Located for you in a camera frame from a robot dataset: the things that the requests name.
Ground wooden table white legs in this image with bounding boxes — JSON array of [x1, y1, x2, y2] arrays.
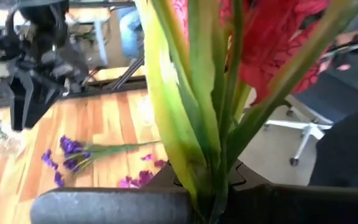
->
[[67, 6, 111, 68]]

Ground grey office chair white base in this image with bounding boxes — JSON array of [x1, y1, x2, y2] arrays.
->
[[261, 52, 358, 167]]

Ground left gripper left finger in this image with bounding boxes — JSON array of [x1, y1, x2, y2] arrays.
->
[[29, 161, 196, 224]]

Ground black phone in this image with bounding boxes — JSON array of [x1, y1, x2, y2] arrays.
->
[[321, 39, 358, 60]]

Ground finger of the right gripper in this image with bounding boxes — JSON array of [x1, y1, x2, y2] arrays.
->
[[26, 77, 54, 128], [9, 76, 24, 130]]

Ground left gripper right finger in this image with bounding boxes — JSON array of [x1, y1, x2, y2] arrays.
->
[[224, 160, 358, 224]]

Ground black metal table frame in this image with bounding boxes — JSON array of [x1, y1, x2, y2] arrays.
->
[[59, 55, 150, 100]]

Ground person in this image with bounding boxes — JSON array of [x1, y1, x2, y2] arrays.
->
[[308, 21, 358, 189], [118, 7, 145, 60]]

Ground red flower bunch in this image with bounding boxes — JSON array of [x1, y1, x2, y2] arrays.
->
[[134, 0, 358, 224]]

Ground purple flower bunch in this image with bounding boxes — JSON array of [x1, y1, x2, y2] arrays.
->
[[118, 153, 169, 190], [40, 134, 163, 189]]

